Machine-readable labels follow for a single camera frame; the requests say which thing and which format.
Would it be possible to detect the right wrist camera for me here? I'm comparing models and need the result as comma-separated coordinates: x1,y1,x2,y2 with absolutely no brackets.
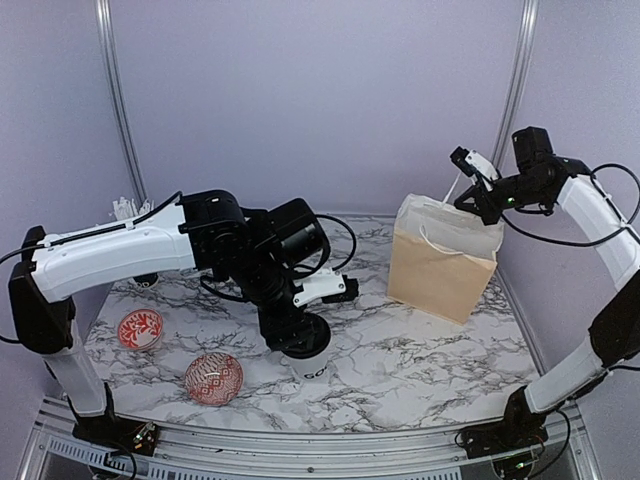
450,146,499,180

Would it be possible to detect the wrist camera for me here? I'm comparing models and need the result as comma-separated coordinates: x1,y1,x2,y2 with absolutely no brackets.
293,269,359,308
450,146,499,180

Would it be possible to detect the black cup lid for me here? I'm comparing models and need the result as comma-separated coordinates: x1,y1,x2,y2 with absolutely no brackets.
283,313,331,360

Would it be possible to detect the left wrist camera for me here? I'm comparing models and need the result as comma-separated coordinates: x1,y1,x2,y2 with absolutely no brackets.
293,269,359,308

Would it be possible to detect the aluminium frame post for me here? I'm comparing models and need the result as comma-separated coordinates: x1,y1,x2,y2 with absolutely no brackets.
492,0,539,169
95,0,147,203

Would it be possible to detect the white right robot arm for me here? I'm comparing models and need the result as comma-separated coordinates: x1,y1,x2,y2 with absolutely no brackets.
450,127,639,448

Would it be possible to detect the right aluminium frame post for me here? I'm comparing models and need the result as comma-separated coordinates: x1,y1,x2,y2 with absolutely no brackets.
492,0,539,169

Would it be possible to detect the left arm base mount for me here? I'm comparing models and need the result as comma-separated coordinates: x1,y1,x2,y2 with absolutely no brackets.
72,416,160,457

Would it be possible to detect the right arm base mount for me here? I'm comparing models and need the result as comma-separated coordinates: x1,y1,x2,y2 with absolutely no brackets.
454,420,549,459

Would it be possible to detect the red floral pattern bowl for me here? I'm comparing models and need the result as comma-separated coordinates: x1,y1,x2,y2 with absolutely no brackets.
117,309,164,351

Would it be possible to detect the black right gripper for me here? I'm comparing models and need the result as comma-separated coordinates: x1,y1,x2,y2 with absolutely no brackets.
453,171,549,225

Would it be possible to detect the front aluminium rail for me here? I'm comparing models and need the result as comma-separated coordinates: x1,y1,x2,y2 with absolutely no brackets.
17,403,601,479

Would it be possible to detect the black cup with straws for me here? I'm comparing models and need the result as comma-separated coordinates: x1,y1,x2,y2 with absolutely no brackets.
111,197,158,289

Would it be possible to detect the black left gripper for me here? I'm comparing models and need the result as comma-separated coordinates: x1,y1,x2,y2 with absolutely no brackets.
234,250,318,352

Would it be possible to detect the brown paper bag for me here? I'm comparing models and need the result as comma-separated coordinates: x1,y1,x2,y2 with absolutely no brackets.
387,193,504,325

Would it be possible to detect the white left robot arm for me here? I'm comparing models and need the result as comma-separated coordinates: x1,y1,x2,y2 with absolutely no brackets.
8,190,330,445

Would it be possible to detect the red geometric pattern bowl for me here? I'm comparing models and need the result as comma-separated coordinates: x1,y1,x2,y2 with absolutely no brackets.
185,352,244,406

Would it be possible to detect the left aluminium frame post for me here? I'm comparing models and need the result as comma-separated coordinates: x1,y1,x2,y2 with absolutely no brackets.
95,0,147,203

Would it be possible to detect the white paper coffee cup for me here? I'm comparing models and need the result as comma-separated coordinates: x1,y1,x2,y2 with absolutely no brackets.
288,349,329,381

